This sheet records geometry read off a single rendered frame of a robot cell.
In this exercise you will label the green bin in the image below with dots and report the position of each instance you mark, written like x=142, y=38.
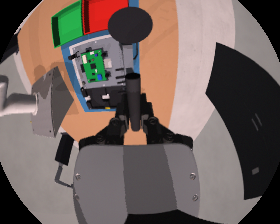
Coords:
x=66, y=24

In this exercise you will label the green circuit board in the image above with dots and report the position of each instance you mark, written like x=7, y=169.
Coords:
x=93, y=65

